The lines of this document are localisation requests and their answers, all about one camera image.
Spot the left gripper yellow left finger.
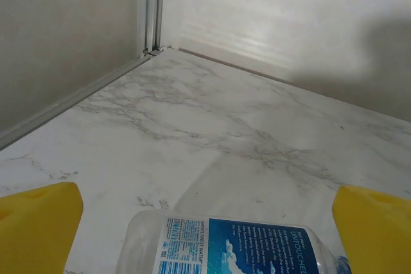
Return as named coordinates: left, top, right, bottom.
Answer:
left=0, top=182, right=85, bottom=274

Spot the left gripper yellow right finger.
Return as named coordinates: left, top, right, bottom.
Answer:
left=332, top=185, right=411, bottom=274

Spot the aluminium frame rail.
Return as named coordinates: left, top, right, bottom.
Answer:
left=177, top=46, right=411, bottom=121
left=0, top=54, right=152, bottom=152

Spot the aluminium frame post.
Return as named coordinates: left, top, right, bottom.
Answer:
left=138, top=0, right=166, bottom=58

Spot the square clear bottle blue label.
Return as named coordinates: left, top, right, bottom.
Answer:
left=115, top=209, right=353, bottom=274

